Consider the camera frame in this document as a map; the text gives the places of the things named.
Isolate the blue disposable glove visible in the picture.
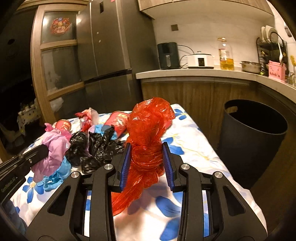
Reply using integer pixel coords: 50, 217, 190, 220
37, 156, 71, 192

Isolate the black plastic bag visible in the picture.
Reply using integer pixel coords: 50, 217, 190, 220
65, 125, 125, 174

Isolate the red snack wrapper bag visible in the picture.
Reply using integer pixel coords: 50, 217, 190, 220
75, 108, 99, 133

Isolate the red paper cup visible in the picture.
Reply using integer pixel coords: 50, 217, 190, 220
101, 111, 129, 138
55, 120, 72, 136

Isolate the orange red plastic bag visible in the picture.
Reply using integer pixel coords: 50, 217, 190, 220
111, 97, 175, 216

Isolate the black trash bin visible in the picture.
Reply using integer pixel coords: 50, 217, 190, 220
217, 99, 288, 189

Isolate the floral blue white tablecloth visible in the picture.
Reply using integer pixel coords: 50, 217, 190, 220
10, 103, 268, 241

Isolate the lilac plastic bag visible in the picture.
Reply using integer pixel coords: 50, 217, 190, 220
32, 123, 71, 183

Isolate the polka dot dining table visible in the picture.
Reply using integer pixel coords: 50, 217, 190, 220
17, 104, 41, 136

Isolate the wooden lower cabinet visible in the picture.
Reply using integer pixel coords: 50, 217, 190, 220
141, 77, 295, 161

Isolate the wooden cabinet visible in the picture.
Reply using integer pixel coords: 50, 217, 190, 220
138, 1, 273, 20
141, 77, 295, 161

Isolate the wooden glass door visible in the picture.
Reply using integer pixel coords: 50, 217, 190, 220
30, 1, 87, 123

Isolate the cooking oil bottle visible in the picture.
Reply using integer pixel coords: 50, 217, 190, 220
217, 37, 234, 71

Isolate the steel bowl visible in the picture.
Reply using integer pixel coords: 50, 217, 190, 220
240, 61, 261, 74

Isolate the white slow cooker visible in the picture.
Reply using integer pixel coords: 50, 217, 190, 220
187, 51, 214, 69

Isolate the pink utensil holder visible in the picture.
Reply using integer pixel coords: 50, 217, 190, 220
268, 60, 286, 82

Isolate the black air fryer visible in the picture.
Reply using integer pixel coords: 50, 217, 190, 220
157, 42, 180, 70

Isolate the dark steel refrigerator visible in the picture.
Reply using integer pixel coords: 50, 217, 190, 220
76, 1, 159, 113

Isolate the white ladle spoon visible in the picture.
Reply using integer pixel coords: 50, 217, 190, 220
277, 42, 283, 66

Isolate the black dish rack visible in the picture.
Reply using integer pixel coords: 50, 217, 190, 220
256, 31, 288, 76

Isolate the wooden upper cabinet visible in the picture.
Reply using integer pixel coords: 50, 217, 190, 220
138, 1, 273, 20

